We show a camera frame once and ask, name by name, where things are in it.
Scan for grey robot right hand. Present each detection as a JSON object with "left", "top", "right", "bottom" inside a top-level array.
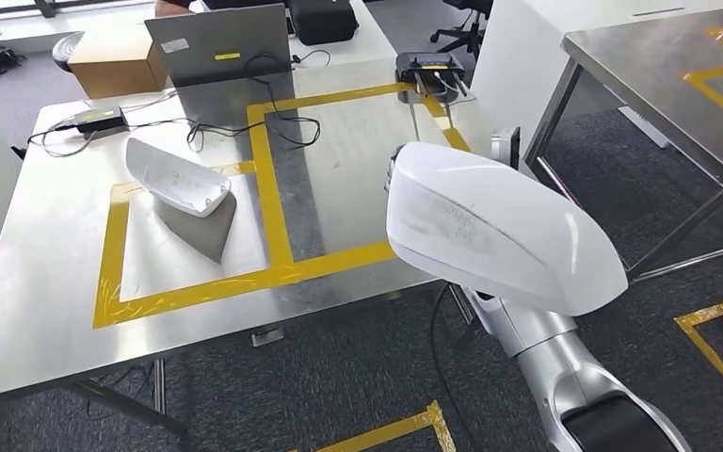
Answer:
[{"left": 385, "top": 146, "right": 404, "bottom": 191}]

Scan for black office chair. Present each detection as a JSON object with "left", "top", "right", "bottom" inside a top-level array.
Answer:
[{"left": 429, "top": 0, "right": 495, "bottom": 60}]

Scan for grey laptop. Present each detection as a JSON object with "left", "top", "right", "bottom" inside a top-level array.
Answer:
[{"left": 144, "top": 5, "right": 296, "bottom": 89}]

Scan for black camera cable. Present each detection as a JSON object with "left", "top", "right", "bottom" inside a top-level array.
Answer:
[{"left": 429, "top": 283, "right": 481, "bottom": 452}]

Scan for yellow tape on workbench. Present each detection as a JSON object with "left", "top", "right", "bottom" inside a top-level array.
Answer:
[{"left": 91, "top": 81, "right": 472, "bottom": 330}]

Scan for black case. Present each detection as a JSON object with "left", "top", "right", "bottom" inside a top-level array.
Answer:
[{"left": 289, "top": 0, "right": 361, "bottom": 47}]

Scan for black ribbed round base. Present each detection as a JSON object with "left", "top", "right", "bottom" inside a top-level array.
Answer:
[{"left": 51, "top": 31, "right": 86, "bottom": 73}]

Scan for black adapter cable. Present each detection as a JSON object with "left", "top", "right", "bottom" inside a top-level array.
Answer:
[{"left": 27, "top": 48, "right": 332, "bottom": 158}]

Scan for yellow floor tape outline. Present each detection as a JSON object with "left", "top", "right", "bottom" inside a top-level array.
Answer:
[
  {"left": 674, "top": 291, "right": 723, "bottom": 420},
  {"left": 286, "top": 400, "right": 458, "bottom": 452}
]

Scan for white curved plastic part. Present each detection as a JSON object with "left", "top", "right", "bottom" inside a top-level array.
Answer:
[
  {"left": 124, "top": 137, "right": 233, "bottom": 218},
  {"left": 385, "top": 141, "right": 630, "bottom": 318}
]

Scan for black router with antennas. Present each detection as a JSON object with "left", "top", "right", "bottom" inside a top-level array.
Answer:
[{"left": 394, "top": 52, "right": 469, "bottom": 99}]

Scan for person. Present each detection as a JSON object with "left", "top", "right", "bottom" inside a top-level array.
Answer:
[{"left": 153, "top": 0, "right": 200, "bottom": 18}]

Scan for black floor cables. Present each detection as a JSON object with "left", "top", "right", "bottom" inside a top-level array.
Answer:
[{"left": 84, "top": 362, "right": 157, "bottom": 422}]

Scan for floor socket plate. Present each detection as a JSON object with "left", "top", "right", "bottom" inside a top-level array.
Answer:
[{"left": 249, "top": 327, "right": 286, "bottom": 348}]

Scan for white workbench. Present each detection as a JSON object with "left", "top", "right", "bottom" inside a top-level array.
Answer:
[{"left": 0, "top": 0, "right": 495, "bottom": 452}]

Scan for steel table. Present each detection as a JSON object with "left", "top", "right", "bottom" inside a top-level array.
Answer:
[{"left": 522, "top": 5, "right": 723, "bottom": 283}]

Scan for black power adapter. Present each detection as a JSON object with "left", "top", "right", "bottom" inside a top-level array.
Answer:
[{"left": 74, "top": 105, "right": 130, "bottom": 136}]

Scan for cardboard box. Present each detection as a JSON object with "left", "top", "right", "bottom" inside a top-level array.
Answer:
[{"left": 67, "top": 24, "right": 169, "bottom": 100}]

